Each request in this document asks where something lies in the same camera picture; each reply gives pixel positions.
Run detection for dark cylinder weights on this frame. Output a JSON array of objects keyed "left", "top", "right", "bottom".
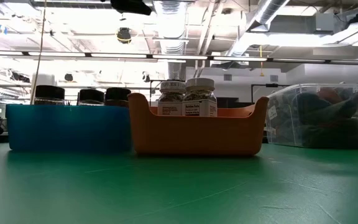
[{"left": 104, "top": 86, "right": 132, "bottom": 108}]

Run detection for grey air handling unit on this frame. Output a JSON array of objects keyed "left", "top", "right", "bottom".
[{"left": 268, "top": 12, "right": 335, "bottom": 35}]

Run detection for long horizontal light bar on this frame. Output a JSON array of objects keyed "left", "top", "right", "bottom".
[{"left": 0, "top": 49, "right": 358, "bottom": 66}]

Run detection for white-lid spice jar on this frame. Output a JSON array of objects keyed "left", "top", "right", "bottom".
[
  {"left": 181, "top": 77, "right": 219, "bottom": 118},
  {"left": 157, "top": 80, "right": 186, "bottom": 117}
]

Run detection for dark grey cloth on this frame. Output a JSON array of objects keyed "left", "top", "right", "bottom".
[{"left": 293, "top": 93, "right": 358, "bottom": 149}]

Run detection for orange cloth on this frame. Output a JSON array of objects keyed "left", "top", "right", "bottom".
[{"left": 317, "top": 88, "right": 346, "bottom": 105}]

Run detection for clear plastic storage container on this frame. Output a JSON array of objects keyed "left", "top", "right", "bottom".
[{"left": 265, "top": 82, "right": 358, "bottom": 149}]

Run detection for yellow hanging cord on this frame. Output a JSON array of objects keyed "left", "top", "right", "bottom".
[{"left": 259, "top": 45, "right": 265, "bottom": 78}]

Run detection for orange plastic bin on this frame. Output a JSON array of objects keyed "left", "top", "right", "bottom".
[{"left": 127, "top": 92, "right": 270, "bottom": 157}]

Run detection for silver corrugated ventilation duct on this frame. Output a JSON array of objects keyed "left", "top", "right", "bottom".
[{"left": 152, "top": 0, "right": 188, "bottom": 81}]

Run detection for blue plastic bin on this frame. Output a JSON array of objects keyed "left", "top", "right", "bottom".
[{"left": 5, "top": 103, "right": 134, "bottom": 153}]

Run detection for silver round ventilation duct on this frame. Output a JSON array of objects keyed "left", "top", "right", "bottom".
[{"left": 227, "top": 0, "right": 291, "bottom": 57}]

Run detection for black background cabinet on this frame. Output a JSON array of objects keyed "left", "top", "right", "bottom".
[{"left": 218, "top": 96, "right": 239, "bottom": 108}]

